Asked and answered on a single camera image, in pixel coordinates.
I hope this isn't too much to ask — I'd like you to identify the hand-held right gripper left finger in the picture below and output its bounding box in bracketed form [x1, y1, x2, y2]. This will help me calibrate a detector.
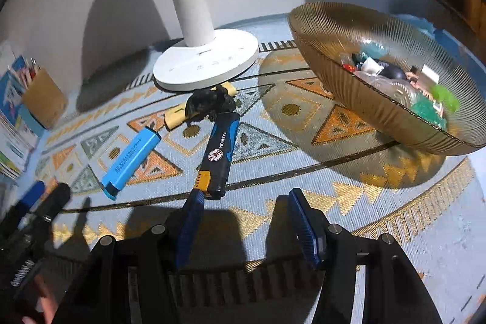
[51, 190, 206, 324]

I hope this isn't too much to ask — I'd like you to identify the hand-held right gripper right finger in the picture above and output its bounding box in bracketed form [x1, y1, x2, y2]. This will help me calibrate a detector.
[286, 188, 444, 324]

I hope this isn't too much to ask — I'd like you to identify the blue patterned tablecloth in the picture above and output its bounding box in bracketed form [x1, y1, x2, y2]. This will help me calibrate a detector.
[0, 11, 486, 324]

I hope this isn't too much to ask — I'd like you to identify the brown pencil holder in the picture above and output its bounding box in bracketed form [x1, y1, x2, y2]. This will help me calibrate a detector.
[21, 68, 69, 130]

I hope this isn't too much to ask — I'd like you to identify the pink small box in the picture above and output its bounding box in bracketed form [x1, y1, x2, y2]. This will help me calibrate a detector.
[406, 73, 430, 97]

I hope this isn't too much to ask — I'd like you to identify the white desk lamp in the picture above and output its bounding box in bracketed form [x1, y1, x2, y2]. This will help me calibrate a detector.
[152, 0, 260, 93]

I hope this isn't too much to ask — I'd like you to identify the person's left hand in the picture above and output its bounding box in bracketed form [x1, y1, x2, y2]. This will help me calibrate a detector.
[21, 276, 58, 324]

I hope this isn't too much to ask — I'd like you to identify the bunch of pencils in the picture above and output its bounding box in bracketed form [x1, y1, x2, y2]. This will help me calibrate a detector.
[23, 57, 42, 84]

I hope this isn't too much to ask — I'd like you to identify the clear glass round item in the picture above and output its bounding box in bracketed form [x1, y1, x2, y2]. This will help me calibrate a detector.
[373, 78, 419, 107]

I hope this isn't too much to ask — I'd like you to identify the black and blue utility knife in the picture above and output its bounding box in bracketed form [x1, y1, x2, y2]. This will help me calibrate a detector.
[193, 111, 241, 201]

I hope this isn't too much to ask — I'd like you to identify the blue plastic bag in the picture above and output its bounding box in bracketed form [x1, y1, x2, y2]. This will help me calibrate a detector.
[393, 13, 435, 38]

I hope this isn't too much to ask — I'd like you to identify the row of books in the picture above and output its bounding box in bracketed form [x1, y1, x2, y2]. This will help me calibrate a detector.
[0, 42, 44, 181]

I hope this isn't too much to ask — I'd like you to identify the amber ribbed glass bowl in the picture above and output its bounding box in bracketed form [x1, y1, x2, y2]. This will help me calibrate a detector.
[287, 1, 486, 157]

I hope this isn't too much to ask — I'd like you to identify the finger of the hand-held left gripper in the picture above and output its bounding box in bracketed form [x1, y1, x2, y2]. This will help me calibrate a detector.
[0, 181, 46, 230]
[23, 183, 72, 246]

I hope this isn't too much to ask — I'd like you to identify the yellow marker pen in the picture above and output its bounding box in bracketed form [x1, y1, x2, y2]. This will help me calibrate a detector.
[164, 82, 238, 130]

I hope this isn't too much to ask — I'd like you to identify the blue highlighter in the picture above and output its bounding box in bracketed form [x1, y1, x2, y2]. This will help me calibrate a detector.
[100, 128, 163, 201]

